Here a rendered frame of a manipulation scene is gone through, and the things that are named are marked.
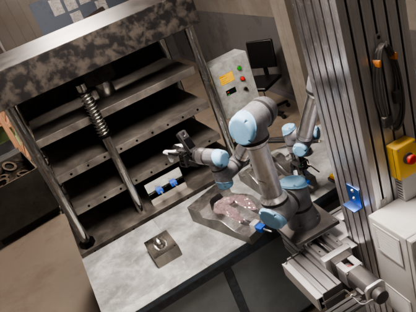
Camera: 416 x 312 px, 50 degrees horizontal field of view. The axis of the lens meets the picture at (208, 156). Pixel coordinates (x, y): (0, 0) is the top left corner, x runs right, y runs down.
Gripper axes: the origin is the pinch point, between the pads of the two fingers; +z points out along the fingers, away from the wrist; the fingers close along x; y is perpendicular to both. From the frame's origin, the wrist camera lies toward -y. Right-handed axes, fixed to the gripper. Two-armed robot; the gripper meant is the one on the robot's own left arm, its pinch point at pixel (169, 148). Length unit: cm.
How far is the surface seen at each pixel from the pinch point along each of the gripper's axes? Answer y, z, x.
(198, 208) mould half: 52, 22, 25
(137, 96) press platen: -12, 71, 41
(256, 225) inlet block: 55, -19, 27
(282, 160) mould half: 44, -3, 79
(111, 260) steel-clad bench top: 69, 59, -21
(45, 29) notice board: -55, 683, 311
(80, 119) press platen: -9, 87, 6
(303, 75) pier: 50, 108, 282
